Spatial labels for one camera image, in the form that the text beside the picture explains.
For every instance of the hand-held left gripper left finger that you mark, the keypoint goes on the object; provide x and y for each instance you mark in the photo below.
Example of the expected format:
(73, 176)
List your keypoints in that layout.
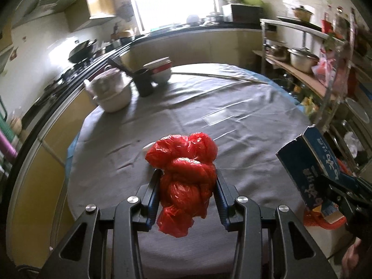
(154, 197)

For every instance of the white stacked bowls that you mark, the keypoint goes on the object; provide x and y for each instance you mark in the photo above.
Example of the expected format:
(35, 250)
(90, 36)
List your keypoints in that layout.
(113, 96)

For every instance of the range hood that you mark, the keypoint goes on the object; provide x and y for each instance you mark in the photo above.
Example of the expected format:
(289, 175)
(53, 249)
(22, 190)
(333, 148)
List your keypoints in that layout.
(49, 0)

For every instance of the yellow base cabinets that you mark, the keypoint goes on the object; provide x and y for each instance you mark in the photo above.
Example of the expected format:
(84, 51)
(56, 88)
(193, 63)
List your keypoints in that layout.
(203, 46)

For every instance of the pink red plastic bag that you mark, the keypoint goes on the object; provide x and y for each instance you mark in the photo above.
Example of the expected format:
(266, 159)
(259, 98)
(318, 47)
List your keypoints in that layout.
(322, 69)

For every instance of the black wok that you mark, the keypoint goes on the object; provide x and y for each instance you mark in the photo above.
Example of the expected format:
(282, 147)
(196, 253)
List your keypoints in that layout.
(82, 51)

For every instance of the black kitchen countertop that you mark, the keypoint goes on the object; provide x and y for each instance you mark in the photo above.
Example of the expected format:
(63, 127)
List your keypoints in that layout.
(174, 29)

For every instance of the kitchen window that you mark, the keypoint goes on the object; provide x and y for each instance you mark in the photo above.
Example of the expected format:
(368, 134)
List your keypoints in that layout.
(171, 0)

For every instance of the enamel pot with lid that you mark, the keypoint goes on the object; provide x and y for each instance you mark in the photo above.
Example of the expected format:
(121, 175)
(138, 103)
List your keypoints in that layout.
(302, 13)

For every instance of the thin wooden stick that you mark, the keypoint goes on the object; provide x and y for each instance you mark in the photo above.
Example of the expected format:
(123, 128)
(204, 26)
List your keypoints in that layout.
(221, 76)

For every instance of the dark metal pot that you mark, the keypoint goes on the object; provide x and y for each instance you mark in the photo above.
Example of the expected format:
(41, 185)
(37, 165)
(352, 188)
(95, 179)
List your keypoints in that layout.
(276, 51)

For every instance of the clear plastic film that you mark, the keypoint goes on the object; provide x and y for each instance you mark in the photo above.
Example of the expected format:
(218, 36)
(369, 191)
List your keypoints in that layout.
(218, 115)

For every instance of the yellow wall cabinet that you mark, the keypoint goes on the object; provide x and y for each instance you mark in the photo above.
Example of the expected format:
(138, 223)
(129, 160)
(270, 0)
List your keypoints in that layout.
(96, 8)

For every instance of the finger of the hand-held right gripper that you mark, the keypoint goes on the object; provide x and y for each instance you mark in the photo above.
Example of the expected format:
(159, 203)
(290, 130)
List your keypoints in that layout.
(345, 203)
(348, 183)

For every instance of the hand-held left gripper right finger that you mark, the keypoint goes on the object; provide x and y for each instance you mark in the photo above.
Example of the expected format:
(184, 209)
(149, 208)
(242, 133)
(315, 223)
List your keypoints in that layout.
(221, 197)

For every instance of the dark blue cardboard box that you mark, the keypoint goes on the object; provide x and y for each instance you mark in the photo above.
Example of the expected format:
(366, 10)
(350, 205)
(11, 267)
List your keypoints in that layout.
(308, 162)

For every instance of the orange collection bag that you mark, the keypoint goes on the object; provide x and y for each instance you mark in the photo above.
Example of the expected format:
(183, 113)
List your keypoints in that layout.
(312, 221)

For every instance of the black microwave oven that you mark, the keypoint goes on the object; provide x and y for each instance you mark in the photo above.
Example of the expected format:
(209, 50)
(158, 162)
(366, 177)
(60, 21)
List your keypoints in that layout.
(244, 13)

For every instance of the black cup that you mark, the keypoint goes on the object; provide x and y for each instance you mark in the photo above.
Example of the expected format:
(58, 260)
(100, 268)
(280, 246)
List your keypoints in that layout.
(144, 84)

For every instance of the person's right hand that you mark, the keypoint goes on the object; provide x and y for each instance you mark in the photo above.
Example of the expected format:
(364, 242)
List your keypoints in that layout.
(351, 258)

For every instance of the metal storage rack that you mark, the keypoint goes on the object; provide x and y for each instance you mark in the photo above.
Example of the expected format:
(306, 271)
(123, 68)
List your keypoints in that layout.
(290, 24)

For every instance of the steel pot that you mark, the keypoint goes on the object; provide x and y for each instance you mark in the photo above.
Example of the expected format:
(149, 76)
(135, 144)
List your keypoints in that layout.
(302, 61)

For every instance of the grey tablecloth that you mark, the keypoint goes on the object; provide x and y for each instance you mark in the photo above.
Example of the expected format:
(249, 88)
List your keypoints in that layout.
(189, 107)

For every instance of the white bowl red rim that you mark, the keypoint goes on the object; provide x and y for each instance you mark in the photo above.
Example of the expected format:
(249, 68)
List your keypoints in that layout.
(159, 74)

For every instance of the green bag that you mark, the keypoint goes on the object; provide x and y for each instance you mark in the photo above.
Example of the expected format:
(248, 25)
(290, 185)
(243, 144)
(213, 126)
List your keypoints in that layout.
(252, 1)

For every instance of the white crumpled plastic bag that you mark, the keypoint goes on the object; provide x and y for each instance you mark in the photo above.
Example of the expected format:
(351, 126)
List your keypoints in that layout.
(146, 151)

